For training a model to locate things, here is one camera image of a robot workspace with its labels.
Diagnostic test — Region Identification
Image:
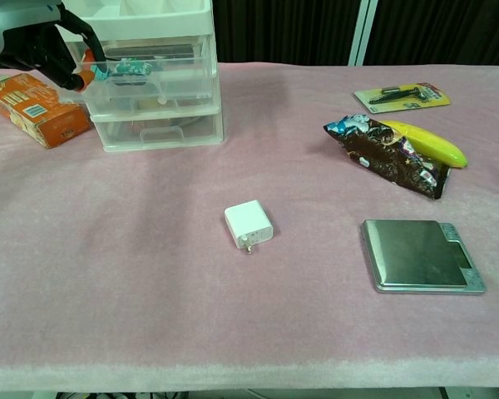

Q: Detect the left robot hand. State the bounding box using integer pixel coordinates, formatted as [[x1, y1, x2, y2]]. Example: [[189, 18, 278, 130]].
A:
[[0, 0, 109, 93]]

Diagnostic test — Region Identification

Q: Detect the teal small package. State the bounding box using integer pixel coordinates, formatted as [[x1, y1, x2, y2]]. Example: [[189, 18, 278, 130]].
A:
[[90, 57, 155, 83]]

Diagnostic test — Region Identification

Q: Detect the white plastic drawer cabinet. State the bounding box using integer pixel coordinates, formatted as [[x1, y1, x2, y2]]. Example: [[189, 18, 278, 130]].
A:
[[60, 0, 226, 154]]

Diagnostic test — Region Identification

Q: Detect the clear drawer under tray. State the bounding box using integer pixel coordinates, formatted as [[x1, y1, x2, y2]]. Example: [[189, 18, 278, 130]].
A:
[[64, 35, 215, 79]]

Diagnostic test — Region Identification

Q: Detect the clear lowest drawer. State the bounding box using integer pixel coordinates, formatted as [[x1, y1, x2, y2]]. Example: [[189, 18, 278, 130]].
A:
[[91, 111, 225, 150]]

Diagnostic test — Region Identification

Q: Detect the orange cardboard box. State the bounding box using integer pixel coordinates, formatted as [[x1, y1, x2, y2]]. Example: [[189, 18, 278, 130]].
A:
[[0, 73, 93, 150]]

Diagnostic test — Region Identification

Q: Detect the white charger plug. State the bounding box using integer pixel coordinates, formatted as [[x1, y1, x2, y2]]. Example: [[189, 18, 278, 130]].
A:
[[224, 199, 275, 255]]

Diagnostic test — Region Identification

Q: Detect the pink tablecloth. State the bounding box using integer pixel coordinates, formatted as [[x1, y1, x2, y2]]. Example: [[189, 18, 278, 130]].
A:
[[0, 61, 499, 394]]

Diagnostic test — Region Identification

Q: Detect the dark brown snack bag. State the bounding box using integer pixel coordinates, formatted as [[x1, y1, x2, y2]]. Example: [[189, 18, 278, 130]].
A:
[[323, 114, 452, 201]]

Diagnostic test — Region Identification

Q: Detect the razor in yellow blister pack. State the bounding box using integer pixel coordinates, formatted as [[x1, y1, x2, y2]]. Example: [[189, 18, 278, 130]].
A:
[[353, 81, 452, 115]]

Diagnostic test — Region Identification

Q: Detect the yellow banana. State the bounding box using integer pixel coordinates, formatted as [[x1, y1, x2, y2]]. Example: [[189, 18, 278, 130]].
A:
[[378, 119, 469, 170]]

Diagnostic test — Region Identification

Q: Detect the silver digital kitchen scale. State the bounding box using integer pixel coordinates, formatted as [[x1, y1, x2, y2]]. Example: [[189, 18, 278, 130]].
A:
[[360, 219, 488, 296]]

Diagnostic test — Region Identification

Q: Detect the white aluminium partition post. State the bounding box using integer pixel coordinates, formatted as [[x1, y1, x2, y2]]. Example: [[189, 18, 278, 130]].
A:
[[348, 0, 379, 67]]

